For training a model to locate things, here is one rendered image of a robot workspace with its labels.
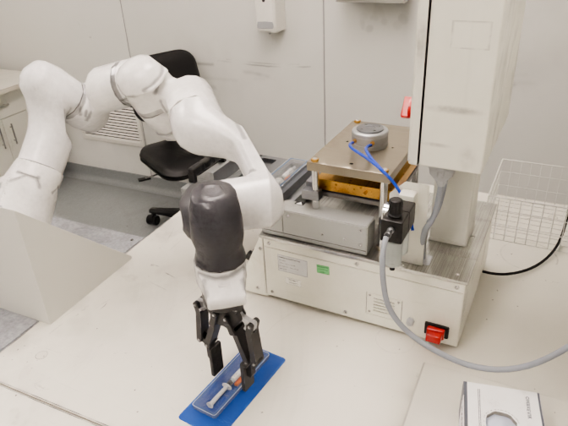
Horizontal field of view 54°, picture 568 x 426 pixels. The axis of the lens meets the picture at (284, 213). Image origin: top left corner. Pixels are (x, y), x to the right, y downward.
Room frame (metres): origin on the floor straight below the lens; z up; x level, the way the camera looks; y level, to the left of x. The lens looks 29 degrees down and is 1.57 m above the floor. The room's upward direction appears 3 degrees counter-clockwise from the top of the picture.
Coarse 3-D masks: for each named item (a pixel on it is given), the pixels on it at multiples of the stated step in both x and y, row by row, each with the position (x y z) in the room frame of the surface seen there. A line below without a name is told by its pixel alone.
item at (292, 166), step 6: (288, 162) 1.30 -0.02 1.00; (294, 162) 1.29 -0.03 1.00; (300, 162) 1.29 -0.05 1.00; (306, 162) 1.29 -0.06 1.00; (282, 168) 1.26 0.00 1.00; (288, 168) 1.26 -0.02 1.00; (294, 168) 1.26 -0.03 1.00; (276, 174) 1.23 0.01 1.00; (282, 174) 1.23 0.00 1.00; (288, 174) 1.22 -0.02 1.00; (276, 180) 1.19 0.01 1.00; (282, 180) 1.19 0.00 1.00
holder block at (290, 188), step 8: (264, 160) 1.36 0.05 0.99; (272, 160) 1.34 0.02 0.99; (280, 160) 1.34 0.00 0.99; (272, 168) 1.28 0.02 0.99; (304, 168) 1.27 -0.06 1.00; (232, 176) 1.25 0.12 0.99; (240, 176) 1.26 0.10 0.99; (296, 176) 1.23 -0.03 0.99; (304, 176) 1.24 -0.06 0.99; (288, 184) 1.19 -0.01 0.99; (296, 184) 1.20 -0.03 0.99; (288, 192) 1.17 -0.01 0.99
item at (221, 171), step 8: (216, 168) 1.27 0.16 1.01; (224, 168) 1.29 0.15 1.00; (232, 168) 1.32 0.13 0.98; (200, 176) 1.32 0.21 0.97; (208, 176) 1.31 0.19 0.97; (216, 176) 1.26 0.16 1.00; (224, 176) 1.28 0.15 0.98; (304, 184) 1.23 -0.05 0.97; (296, 192) 1.19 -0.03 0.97; (296, 200) 1.16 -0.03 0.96; (304, 200) 1.20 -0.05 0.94
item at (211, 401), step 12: (240, 360) 0.84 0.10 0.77; (228, 372) 0.81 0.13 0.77; (240, 372) 0.81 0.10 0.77; (216, 384) 0.78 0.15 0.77; (228, 384) 0.78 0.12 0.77; (240, 384) 0.78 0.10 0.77; (204, 396) 0.75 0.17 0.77; (216, 396) 0.75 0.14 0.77; (228, 396) 0.75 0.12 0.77; (204, 408) 0.72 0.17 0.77; (216, 408) 0.72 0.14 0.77
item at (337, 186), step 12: (408, 168) 1.11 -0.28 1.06; (324, 180) 1.07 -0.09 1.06; (336, 180) 1.06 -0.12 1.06; (348, 180) 1.06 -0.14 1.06; (360, 180) 1.06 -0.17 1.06; (396, 180) 1.05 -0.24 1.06; (408, 180) 1.11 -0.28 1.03; (324, 192) 1.07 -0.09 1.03; (336, 192) 1.06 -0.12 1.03; (348, 192) 1.04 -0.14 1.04; (360, 192) 1.03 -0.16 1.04; (372, 192) 1.02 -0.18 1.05; (372, 204) 1.02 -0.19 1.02
